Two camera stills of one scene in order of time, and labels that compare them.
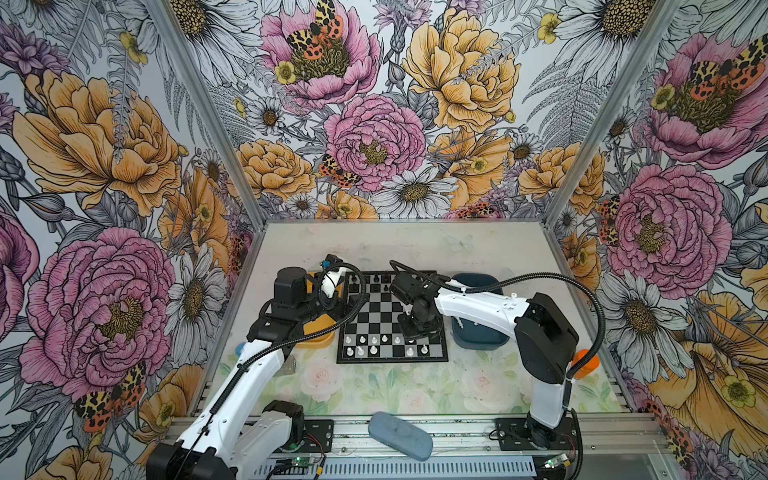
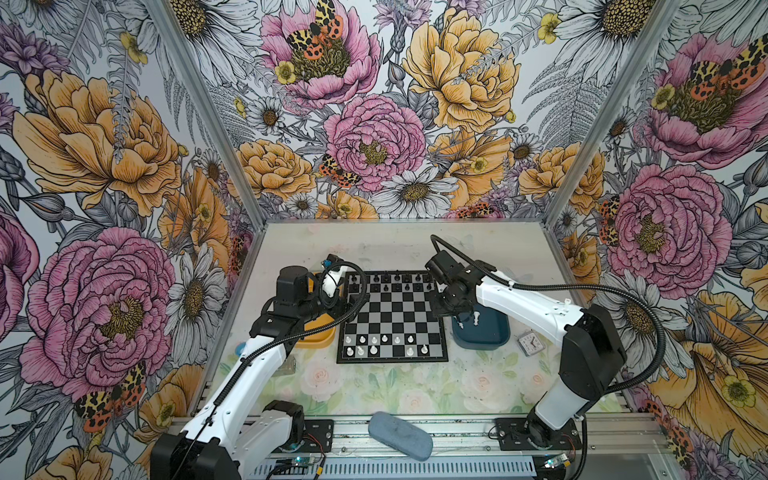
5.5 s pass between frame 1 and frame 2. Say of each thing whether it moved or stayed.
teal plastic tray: stayed
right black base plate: stayed
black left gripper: stayed
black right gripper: moved
